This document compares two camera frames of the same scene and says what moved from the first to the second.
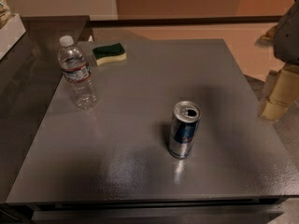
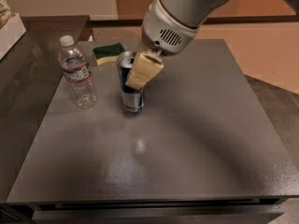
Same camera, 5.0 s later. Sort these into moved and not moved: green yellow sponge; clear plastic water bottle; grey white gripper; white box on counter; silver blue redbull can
Moved: grey white gripper; silver blue redbull can
Not moved: clear plastic water bottle; white box on counter; green yellow sponge
